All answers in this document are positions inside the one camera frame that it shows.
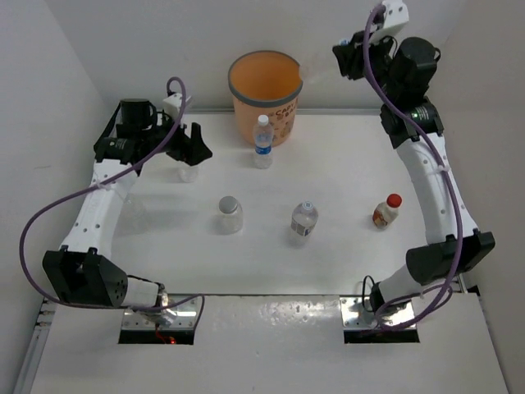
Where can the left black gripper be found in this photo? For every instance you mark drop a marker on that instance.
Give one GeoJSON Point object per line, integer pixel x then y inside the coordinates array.
{"type": "Point", "coordinates": [191, 149]}

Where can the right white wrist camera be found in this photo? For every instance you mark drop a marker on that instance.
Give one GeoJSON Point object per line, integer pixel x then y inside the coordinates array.
{"type": "Point", "coordinates": [389, 21]}

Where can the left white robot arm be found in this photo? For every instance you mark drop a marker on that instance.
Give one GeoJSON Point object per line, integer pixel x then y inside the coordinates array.
{"type": "Point", "coordinates": [82, 272]}

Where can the small capless clear bottle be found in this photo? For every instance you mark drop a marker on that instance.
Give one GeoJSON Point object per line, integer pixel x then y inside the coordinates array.
{"type": "Point", "coordinates": [187, 173]}

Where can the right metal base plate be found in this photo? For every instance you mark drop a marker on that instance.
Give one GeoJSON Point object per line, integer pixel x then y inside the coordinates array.
{"type": "Point", "coordinates": [355, 317]}

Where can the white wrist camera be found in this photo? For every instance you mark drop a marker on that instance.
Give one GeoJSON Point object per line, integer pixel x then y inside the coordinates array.
{"type": "Point", "coordinates": [172, 104]}
{"type": "Point", "coordinates": [389, 21]}

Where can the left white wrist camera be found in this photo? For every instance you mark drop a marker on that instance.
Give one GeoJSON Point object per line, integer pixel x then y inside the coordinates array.
{"type": "Point", "coordinates": [172, 104]}

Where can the blue cap clear bottle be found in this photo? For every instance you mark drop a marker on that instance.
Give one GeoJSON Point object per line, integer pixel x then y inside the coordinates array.
{"type": "Point", "coordinates": [133, 219]}

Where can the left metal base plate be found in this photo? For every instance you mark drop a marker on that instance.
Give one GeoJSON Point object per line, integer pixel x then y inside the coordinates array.
{"type": "Point", "coordinates": [185, 316]}

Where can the grey cap clear jar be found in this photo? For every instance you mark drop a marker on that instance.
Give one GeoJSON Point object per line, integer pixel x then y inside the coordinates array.
{"type": "Point", "coordinates": [230, 218]}

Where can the tall blue label bottle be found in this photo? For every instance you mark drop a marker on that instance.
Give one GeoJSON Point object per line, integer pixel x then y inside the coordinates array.
{"type": "Point", "coordinates": [263, 134]}

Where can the orange plastic bin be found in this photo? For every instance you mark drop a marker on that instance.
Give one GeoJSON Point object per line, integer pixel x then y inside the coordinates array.
{"type": "Point", "coordinates": [267, 83]}

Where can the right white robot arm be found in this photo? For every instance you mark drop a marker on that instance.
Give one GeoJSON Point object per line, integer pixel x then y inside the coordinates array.
{"type": "Point", "coordinates": [416, 132]}

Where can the metal base plate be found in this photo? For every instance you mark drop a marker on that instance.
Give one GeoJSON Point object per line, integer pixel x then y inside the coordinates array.
{"type": "Point", "coordinates": [185, 316]}
{"type": "Point", "coordinates": [355, 317]}

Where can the short clear water bottle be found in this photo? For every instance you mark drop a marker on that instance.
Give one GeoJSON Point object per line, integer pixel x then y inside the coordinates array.
{"type": "Point", "coordinates": [303, 221]}

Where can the red cap juice bottle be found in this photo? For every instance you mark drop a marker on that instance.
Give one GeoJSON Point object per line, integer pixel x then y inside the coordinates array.
{"type": "Point", "coordinates": [386, 212]}

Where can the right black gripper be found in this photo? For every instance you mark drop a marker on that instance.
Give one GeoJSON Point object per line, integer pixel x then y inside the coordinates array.
{"type": "Point", "coordinates": [345, 52]}

